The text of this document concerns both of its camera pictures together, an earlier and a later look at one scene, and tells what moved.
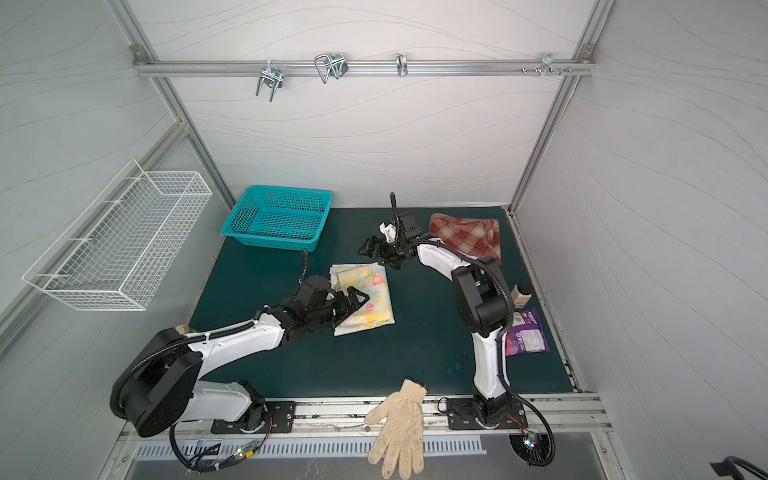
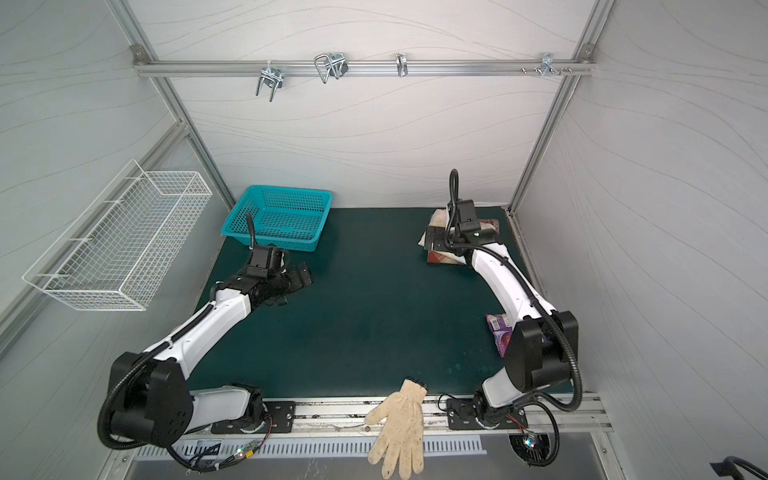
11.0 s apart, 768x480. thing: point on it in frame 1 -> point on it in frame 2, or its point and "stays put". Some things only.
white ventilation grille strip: [291, 446] stays put
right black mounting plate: [462, 415] stays put
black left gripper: [344, 308] -> [297, 282]
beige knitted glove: [399, 442] stays put
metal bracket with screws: [547, 66] stays put
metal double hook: [333, 64] stays put
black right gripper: [381, 249] -> [441, 237]
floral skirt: [372, 279] -> [440, 218]
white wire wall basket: [118, 247] stays put
